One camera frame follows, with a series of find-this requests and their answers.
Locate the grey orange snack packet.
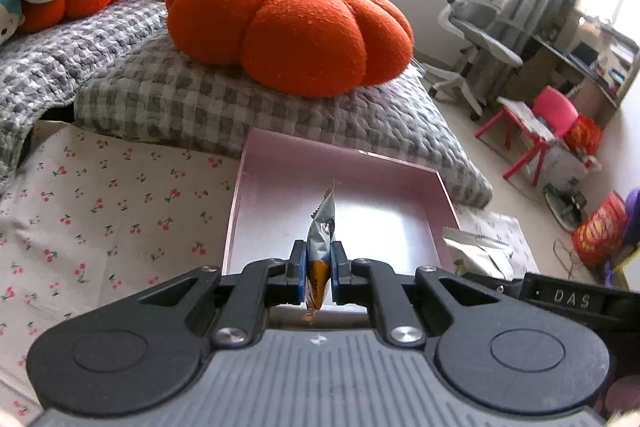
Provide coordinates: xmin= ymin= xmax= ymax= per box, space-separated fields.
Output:
xmin=303 ymin=181 xmax=335 ymax=325

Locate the white text snack packet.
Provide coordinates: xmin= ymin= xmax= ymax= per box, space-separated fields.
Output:
xmin=442 ymin=228 xmax=515 ymax=281

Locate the pink silver cardboard box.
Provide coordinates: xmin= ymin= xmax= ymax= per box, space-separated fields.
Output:
xmin=222 ymin=129 xmax=459 ymax=274

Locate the red yellow snack bag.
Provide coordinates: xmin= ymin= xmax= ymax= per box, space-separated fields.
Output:
xmin=572 ymin=191 xmax=628 ymax=269

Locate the red gift bag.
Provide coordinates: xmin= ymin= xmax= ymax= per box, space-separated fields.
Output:
xmin=564 ymin=114 xmax=603 ymax=156

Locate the cherry print cloth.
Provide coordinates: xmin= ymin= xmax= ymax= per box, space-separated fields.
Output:
xmin=1 ymin=121 xmax=536 ymax=425

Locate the red pink child chair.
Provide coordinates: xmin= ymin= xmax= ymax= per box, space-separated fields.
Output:
xmin=474 ymin=86 xmax=579 ymax=186

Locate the dark desk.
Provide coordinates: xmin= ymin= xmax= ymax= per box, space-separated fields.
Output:
xmin=503 ymin=9 xmax=639 ymax=128

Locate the orange pumpkin plush cushion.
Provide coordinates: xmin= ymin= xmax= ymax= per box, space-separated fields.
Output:
xmin=165 ymin=0 xmax=413 ymax=98

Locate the grey checkered quilt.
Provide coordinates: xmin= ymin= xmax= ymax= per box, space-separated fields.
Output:
xmin=1 ymin=0 xmax=492 ymax=207

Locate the grey office chair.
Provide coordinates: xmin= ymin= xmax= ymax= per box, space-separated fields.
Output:
xmin=422 ymin=0 xmax=523 ymax=121

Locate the small orange pumpkin cushion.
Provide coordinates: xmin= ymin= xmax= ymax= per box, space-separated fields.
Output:
xmin=17 ymin=0 xmax=119 ymax=34

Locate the blue monkey plush toy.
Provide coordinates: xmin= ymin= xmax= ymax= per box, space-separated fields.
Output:
xmin=0 ymin=0 xmax=24 ymax=44

